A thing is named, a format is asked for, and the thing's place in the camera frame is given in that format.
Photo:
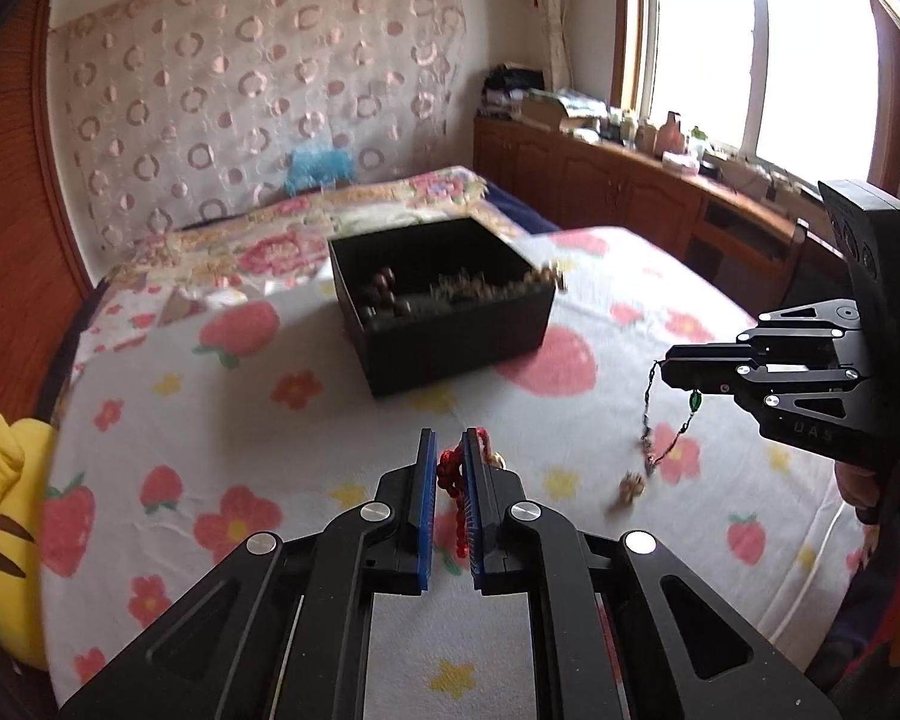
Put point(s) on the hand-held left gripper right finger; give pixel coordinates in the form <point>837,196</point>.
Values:
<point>474,517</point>

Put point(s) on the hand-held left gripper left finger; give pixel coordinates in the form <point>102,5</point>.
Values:
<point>424,517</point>

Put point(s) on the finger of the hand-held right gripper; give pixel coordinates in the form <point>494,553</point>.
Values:
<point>720,356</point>
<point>720,381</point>

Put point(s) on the black box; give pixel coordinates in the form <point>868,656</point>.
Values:
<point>457,345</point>

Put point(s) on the person's right hand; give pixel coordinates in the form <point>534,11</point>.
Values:
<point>855,487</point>

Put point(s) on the small gold ornament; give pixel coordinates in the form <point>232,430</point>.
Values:
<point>631,490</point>

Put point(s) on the white tissue pack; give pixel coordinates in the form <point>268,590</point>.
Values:
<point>680,163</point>

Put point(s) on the long wooden cabinet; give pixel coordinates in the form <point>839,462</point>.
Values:
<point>607,187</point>

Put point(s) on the strawberry print tablecloth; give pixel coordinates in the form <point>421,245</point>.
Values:
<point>232,427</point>

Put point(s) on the green capped bottle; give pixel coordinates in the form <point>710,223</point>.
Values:
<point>699,142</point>

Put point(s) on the pink bottle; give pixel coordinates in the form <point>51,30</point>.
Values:
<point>670,133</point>

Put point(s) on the dark blue bed sheet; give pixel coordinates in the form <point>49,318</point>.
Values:
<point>525,211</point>

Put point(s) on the person's dark clothing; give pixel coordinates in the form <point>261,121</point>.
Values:
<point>870,600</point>

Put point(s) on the cardboard box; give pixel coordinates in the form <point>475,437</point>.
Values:
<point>555,109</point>

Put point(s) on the floral blanket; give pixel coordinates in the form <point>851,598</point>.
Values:
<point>285,240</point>

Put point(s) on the black bag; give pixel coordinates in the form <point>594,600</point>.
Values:
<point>514,82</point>

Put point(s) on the blue plush toy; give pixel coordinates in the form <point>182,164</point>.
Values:
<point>319,165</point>

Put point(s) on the gathered window curtain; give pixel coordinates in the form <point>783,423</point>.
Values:
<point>547,7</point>

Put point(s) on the yellow plush toy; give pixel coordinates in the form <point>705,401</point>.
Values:
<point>4,525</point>

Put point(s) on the wooden frame window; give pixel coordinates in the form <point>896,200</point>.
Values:
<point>780,52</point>

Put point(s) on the circle pattern wall curtain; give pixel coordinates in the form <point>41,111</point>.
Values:
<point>255,75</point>

